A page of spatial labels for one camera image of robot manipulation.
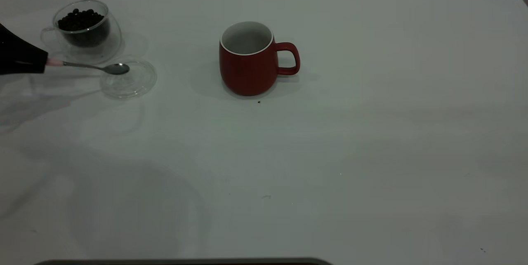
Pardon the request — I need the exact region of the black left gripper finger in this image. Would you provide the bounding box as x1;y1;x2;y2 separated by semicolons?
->
0;24;49;63
0;63;47;76

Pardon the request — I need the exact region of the pink-handled metal spoon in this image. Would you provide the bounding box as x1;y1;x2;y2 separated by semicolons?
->
45;58;130;75

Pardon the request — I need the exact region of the red ceramic mug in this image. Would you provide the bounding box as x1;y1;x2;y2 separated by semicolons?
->
219;21;301;97

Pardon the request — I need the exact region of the coffee beans pile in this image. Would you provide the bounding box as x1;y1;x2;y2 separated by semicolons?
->
58;8;110;47

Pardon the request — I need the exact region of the clear double-wall glass cup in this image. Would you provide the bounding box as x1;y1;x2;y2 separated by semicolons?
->
40;0;123;64

